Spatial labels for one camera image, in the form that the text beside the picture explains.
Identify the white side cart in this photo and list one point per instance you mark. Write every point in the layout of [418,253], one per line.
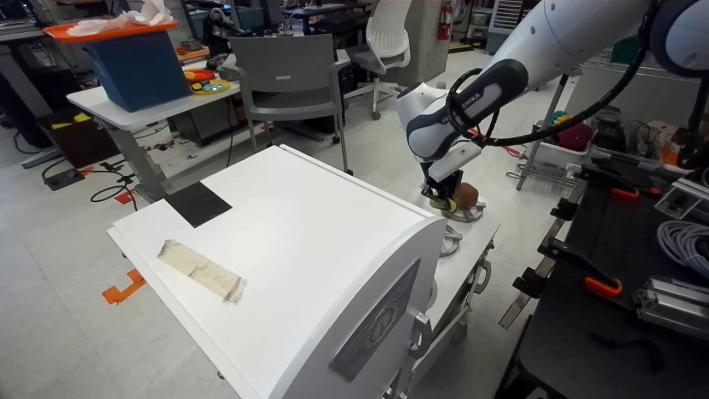
[473,236]

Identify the white office chair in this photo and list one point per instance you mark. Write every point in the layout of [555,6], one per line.
[389,35]

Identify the metal tripod stand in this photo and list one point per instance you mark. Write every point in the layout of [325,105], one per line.
[533,150]

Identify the white appliance cabinet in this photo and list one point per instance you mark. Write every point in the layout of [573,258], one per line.
[296,251]

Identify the black rolling cart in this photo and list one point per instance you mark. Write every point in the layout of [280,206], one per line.
[511,18]

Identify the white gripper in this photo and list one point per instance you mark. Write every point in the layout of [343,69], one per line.
[456,157]

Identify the grey chair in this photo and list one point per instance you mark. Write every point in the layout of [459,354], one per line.
[288,69]

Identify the teal container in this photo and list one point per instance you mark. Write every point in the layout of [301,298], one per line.
[626,48]

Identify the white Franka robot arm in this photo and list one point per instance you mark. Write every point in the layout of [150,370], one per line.
[547,35]

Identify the orange bin lid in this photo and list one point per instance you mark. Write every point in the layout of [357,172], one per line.
[81,32]

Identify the glass jar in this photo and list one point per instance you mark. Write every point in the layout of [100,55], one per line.
[609,128]

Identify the silver metal box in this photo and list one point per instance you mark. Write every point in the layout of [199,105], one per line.
[676,302]

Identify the white framed box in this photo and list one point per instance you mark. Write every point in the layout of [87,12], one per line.
[683,200]

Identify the white desk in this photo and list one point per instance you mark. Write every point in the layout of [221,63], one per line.
[129,123]

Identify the white plastic bin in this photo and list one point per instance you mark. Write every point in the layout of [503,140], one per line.
[556,156]

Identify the red fire extinguisher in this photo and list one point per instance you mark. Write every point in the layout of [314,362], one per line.
[443,20]

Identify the blue storage bin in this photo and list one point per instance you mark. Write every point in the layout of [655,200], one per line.
[137,69]

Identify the white crumpled cloth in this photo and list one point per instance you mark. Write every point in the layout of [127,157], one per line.
[140,15]

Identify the brown round object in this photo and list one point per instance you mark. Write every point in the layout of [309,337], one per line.
[468,213]

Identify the black floor box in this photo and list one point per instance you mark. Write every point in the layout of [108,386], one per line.
[62,177]

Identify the colourful plush ball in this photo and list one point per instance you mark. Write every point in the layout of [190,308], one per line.
[578,136]

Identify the black and yellow plush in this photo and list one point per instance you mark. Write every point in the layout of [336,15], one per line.
[441,201]

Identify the black square patch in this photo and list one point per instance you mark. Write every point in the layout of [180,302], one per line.
[199,204]

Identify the black work table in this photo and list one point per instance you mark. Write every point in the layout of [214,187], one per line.
[591,346]

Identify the yellow and orange toys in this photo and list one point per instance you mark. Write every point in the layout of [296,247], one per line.
[201,80]

